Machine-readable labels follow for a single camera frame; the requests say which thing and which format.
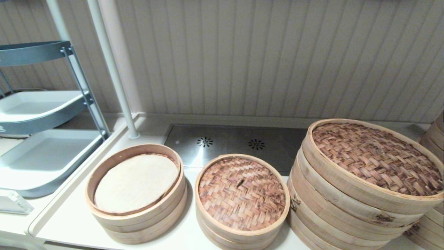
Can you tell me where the small woven bamboo lid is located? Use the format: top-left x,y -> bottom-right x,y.
195,154 -> 291,236

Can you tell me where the white cloth steamer liner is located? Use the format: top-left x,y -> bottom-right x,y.
94,154 -> 179,214

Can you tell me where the small bamboo steamer basket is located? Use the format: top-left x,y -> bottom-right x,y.
196,205 -> 290,250
85,143 -> 188,244

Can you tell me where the large bamboo steamer stack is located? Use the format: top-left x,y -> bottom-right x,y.
287,148 -> 429,250

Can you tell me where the large woven bamboo steamer lid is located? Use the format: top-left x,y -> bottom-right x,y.
302,118 -> 444,216

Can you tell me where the steel drain plate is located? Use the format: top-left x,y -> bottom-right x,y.
164,124 -> 309,174

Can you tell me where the white vertical pole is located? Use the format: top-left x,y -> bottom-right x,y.
87,0 -> 140,139
45,0 -> 71,42

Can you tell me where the clear acrylic sign holder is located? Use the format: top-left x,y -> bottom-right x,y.
0,189 -> 34,215

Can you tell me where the grey metal rack frame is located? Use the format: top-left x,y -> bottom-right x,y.
0,40 -> 111,140

